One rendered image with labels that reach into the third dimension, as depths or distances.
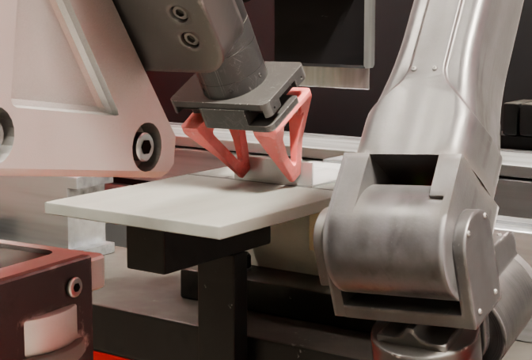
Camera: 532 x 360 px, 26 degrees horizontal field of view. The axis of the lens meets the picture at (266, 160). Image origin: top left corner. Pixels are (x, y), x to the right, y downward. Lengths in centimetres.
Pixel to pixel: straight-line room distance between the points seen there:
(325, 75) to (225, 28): 75
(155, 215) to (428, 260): 36
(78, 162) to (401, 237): 25
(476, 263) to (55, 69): 29
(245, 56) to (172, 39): 58
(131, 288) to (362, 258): 62
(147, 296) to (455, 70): 60
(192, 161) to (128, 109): 114
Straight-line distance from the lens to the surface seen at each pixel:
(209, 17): 35
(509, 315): 65
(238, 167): 103
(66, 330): 53
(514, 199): 128
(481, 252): 58
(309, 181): 101
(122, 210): 90
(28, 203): 134
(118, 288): 118
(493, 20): 63
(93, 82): 36
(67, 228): 130
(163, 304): 111
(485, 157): 60
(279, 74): 96
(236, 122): 95
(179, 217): 87
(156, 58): 37
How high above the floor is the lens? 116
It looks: 8 degrees down
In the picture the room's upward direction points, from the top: straight up
